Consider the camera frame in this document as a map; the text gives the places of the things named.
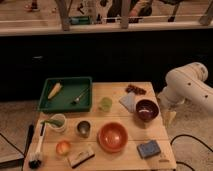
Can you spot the grey cloth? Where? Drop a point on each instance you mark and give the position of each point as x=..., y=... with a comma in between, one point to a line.
x=128, y=101

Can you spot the green vegetable toy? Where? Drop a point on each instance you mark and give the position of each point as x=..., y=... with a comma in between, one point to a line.
x=53, y=122

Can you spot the purple bowl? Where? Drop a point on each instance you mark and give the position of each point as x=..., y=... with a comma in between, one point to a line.
x=147, y=110

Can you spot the metal spoon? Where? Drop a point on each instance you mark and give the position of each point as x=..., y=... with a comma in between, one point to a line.
x=78, y=98

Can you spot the white mug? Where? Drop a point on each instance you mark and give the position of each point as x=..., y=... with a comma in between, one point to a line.
x=62, y=118

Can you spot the orange fruit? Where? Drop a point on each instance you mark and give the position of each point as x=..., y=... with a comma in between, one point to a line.
x=63, y=148

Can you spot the metal cup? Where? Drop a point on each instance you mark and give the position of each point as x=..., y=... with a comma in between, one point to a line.
x=83, y=129

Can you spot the blue sponge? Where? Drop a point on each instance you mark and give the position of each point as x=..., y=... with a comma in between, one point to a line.
x=149, y=149

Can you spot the orange bowl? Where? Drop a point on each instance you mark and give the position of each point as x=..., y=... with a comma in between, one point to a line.
x=112, y=137

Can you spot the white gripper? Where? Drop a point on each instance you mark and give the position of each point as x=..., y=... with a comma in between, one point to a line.
x=169, y=100

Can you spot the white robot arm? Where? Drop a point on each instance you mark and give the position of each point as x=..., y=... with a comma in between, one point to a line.
x=185, y=83

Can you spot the teal object on shelf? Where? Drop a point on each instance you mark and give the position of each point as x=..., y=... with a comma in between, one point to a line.
x=79, y=20

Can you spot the wooden block eraser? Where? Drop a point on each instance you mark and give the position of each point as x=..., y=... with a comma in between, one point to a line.
x=77, y=159

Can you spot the green plastic cup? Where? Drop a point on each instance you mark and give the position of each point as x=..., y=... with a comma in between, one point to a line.
x=105, y=104

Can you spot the green plastic tray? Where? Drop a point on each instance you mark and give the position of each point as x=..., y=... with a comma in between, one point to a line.
x=71, y=88

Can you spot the yellow corn cob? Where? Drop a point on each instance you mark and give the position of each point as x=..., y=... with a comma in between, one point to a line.
x=54, y=90

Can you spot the dark red grapes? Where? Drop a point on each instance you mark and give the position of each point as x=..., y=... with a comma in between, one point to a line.
x=136, y=90

